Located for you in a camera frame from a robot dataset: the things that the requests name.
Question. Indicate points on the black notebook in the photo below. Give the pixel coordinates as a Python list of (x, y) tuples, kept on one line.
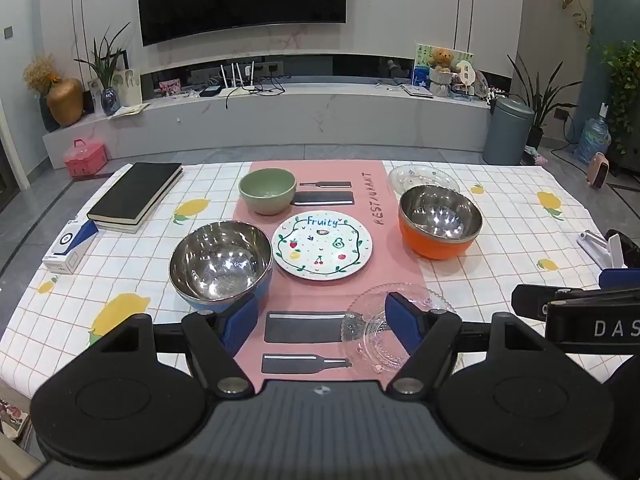
[(135, 187)]

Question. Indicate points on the pink storage case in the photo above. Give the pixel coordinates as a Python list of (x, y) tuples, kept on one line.
[(85, 160)]

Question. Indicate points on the floral clear glass plate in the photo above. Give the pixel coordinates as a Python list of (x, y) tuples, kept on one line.
[(425, 176)]

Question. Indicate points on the bushy green plant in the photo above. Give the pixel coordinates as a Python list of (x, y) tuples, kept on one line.
[(625, 90)]

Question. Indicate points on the white fruit print plate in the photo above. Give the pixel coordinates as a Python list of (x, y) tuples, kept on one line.
[(322, 245)]

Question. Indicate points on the textured clear glass plate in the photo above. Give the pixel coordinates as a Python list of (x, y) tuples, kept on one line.
[(370, 340)]

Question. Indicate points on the white stand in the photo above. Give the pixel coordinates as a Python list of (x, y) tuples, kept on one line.
[(595, 250)]

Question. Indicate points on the white router with antennas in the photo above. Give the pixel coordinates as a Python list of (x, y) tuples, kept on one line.
[(240, 91)]

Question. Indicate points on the white marble television console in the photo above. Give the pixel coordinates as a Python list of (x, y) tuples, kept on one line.
[(300, 115)]

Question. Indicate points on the blue water bottle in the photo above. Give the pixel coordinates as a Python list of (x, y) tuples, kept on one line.
[(592, 140)]

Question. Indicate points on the dried flower bunch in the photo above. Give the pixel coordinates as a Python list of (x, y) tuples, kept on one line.
[(42, 72)]

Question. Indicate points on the lemon print checked tablecloth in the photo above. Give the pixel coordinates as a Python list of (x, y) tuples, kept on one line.
[(125, 260)]

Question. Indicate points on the brown teddy bear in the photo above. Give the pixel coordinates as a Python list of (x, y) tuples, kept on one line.
[(442, 59)]

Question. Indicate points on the steel bowl with blue outside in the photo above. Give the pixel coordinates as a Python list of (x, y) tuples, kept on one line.
[(220, 260)]

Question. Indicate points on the dark vase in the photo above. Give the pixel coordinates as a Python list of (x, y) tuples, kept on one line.
[(47, 115)]

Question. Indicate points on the small black box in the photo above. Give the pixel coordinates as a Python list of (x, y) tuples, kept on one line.
[(210, 91)]

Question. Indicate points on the pink card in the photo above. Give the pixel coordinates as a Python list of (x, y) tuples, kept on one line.
[(170, 87)]

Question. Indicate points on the cream book with black cover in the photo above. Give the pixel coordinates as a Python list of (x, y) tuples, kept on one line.
[(120, 228)]

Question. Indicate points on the green ceramic bowl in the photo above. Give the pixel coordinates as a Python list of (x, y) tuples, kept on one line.
[(267, 192)]

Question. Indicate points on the small pink heater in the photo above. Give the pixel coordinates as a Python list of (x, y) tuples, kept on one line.
[(597, 172)]

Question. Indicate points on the white flat book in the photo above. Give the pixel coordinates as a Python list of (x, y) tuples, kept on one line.
[(417, 90)]

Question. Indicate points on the yellow papers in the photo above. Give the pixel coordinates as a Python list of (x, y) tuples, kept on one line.
[(130, 110)]

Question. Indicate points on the white illustrated card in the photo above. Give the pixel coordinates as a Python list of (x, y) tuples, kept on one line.
[(127, 85)]

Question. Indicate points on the steel bowl with orange outside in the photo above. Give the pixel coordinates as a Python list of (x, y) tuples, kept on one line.
[(440, 232)]

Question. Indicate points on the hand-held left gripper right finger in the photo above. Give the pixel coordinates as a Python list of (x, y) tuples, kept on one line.
[(402, 322)]

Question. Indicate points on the white knitted basket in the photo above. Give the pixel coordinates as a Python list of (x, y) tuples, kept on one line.
[(441, 82)]

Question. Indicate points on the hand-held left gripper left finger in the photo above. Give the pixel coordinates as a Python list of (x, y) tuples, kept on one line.
[(241, 322)]

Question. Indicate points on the white and blue box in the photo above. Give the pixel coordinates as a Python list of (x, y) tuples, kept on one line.
[(67, 250)]

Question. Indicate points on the gold vase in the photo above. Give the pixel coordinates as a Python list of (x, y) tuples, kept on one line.
[(65, 102)]

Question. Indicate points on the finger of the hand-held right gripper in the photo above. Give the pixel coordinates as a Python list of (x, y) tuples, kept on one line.
[(620, 279), (550, 296)]

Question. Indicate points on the long leaf potted plant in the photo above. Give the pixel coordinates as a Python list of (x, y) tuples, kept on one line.
[(537, 102)]

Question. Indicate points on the grey trash can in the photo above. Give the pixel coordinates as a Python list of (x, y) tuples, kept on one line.
[(507, 132)]

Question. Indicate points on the round white hand fan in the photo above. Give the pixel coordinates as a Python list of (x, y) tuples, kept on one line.
[(466, 72)]

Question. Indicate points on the pink placemat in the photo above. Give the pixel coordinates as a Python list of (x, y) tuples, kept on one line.
[(325, 172)]

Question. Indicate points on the green leafy plant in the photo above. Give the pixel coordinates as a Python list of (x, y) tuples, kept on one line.
[(102, 60)]

